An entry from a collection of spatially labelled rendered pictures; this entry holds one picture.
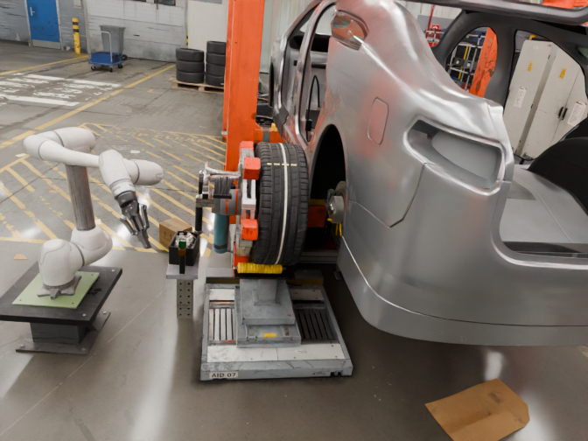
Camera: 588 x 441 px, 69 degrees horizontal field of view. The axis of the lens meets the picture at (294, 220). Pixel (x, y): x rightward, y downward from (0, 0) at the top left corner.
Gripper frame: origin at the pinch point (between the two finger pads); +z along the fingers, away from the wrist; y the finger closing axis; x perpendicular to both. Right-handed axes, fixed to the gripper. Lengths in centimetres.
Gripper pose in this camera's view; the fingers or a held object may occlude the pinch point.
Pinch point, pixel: (144, 240)
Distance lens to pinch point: 179.5
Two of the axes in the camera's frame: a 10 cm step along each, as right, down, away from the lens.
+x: 2.4, 1.0, 9.7
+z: 4.5, 8.7, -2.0
